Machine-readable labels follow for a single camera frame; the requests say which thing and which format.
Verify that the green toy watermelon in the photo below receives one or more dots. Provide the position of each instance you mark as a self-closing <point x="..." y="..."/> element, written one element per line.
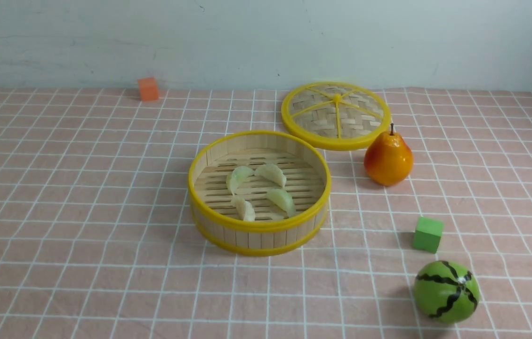
<point x="446" y="291"/>

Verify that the pink checkered tablecloth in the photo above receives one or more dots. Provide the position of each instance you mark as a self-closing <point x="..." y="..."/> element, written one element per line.
<point x="97" y="240"/>

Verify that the bamboo steamer lid yellow rim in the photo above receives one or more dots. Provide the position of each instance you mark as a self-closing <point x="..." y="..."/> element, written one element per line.
<point x="335" y="116"/>

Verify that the green foam cube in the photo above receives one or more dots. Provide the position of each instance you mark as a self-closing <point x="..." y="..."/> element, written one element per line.
<point x="428" y="234"/>

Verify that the bamboo steamer tray yellow rim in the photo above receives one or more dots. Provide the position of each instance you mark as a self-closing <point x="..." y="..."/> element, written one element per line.
<point x="272" y="232"/>

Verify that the orange yellow toy pear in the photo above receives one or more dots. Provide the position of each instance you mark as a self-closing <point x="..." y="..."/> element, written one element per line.
<point x="389" y="160"/>

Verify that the pale green smooth dumpling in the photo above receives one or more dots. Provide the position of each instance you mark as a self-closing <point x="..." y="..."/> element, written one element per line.
<point x="283" y="200"/>

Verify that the orange foam cube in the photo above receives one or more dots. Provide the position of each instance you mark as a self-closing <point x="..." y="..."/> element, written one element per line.
<point x="148" y="89"/>

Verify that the white pleated dumpling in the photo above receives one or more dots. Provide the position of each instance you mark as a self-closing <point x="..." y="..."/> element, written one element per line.
<point x="271" y="172"/>

